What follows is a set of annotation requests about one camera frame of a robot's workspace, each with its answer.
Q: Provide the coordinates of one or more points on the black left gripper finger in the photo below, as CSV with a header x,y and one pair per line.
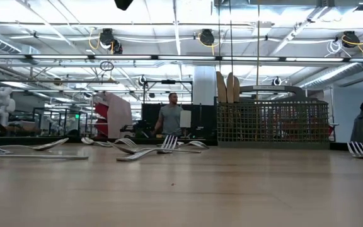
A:
x,y
123,3

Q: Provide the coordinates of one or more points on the red and white machine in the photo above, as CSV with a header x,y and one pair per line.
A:
x,y
115,116

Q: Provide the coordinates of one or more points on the white rectangular panel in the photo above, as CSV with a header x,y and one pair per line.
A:
x,y
185,118

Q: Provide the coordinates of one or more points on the black partition panel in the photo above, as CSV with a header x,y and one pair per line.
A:
x,y
200,119

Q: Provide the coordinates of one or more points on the white robot figure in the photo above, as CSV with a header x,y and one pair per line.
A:
x,y
2,104

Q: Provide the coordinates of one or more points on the grey plastic cutlery basket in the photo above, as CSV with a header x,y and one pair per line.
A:
x,y
273,145

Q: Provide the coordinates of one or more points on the black frame enclosure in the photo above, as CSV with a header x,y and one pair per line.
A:
x,y
58,108

